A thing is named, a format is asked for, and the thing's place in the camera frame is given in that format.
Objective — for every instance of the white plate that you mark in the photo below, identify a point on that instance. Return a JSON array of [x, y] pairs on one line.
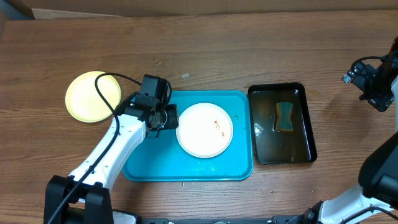
[[205, 130]]

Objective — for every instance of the small white debris piece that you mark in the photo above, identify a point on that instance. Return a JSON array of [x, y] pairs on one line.
[[185, 75]]

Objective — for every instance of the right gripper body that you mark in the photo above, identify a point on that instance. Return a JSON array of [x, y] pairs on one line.
[[364, 78]]

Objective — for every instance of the black water basin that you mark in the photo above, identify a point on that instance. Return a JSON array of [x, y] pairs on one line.
[[272, 147]]

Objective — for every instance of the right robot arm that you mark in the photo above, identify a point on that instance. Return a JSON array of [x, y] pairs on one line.
[[376, 190]]

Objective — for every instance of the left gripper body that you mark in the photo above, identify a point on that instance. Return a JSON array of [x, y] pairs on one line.
[[170, 119]]

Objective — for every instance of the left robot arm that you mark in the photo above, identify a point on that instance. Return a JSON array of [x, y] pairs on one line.
[[84, 196]]

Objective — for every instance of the yellow-green plate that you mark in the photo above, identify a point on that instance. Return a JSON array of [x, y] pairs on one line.
[[83, 101]]

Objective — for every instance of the green yellow sponge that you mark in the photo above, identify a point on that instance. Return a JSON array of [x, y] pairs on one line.
[[283, 117]]

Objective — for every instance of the teal plastic tray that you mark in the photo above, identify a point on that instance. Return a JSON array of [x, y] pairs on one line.
[[160, 157]]

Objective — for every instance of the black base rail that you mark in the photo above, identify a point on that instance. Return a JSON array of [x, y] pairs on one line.
[[279, 219]]

